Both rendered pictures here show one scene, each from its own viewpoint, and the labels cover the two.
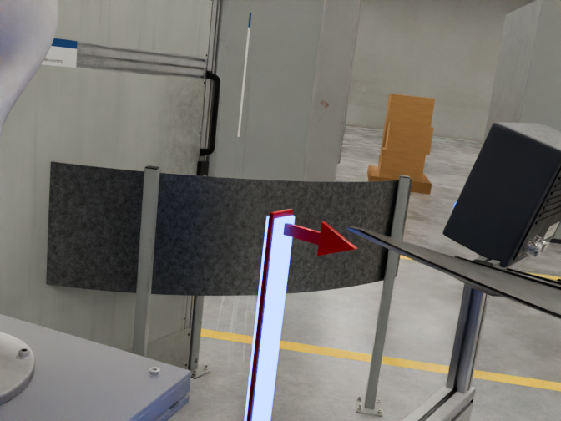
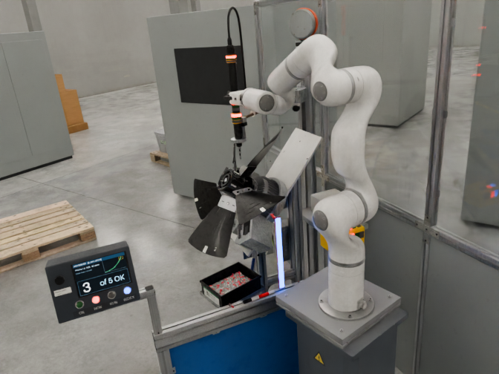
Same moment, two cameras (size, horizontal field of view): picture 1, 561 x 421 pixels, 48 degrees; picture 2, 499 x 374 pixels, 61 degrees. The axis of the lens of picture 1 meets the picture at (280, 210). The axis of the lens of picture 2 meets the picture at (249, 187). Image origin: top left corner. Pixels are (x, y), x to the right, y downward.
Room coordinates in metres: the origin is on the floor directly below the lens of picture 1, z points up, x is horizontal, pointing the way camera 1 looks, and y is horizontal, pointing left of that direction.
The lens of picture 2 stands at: (1.73, 0.73, 1.91)
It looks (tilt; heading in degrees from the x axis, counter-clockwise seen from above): 21 degrees down; 213
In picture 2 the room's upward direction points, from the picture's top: 5 degrees counter-clockwise
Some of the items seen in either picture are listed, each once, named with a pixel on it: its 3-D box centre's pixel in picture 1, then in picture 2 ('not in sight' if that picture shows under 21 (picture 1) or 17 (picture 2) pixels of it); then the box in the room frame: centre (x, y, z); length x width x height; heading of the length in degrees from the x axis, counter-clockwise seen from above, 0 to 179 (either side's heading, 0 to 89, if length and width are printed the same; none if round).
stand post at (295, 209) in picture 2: not in sight; (297, 268); (-0.12, -0.20, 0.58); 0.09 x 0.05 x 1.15; 55
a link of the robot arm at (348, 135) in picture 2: not in sight; (354, 150); (0.52, 0.33, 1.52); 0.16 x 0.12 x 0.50; 157
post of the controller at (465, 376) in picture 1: (469, 327); (153, 310); (0.87, -0.30, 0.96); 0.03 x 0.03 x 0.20; 55
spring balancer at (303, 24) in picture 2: not in sight; (303, 24); (-0.49, -0.28, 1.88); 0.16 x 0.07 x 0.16; 90
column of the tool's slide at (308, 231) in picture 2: not in sight; (308, 191); (-0.49, -0.28, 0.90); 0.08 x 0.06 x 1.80; 90
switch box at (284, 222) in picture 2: not in sight; (288, 239); (-0.17, -0.28, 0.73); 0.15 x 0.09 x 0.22; 145
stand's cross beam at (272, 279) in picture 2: not in sight; (279, 277); (-0.02, -0.27, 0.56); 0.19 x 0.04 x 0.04; 145
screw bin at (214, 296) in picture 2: not in sight; (231, 284); (0.49, -0.22, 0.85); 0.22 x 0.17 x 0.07; 160
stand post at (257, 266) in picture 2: not in sight; (262, 298); (0.07, -0.34, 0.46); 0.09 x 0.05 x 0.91; 55
